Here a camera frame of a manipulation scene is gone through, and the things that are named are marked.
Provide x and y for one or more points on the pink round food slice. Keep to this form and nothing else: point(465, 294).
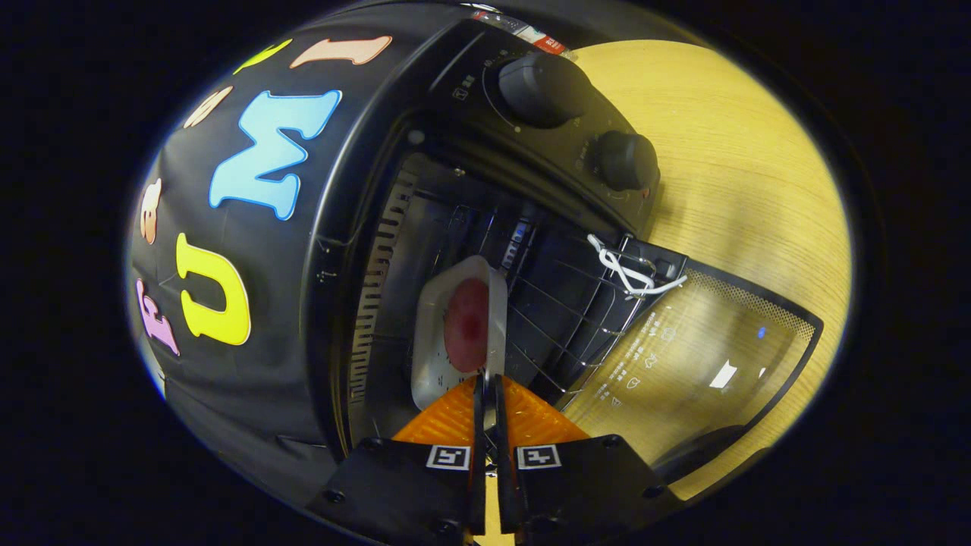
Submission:
point(466, 322)

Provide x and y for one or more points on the black toaster oven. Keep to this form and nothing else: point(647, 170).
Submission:
point(447, 83)

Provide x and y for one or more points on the white square plate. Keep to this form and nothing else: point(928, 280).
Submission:
point(432, 364)

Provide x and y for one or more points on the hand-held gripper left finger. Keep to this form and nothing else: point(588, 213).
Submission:
point(478, 470)

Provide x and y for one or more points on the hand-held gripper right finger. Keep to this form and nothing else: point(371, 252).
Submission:
point(504, 470)

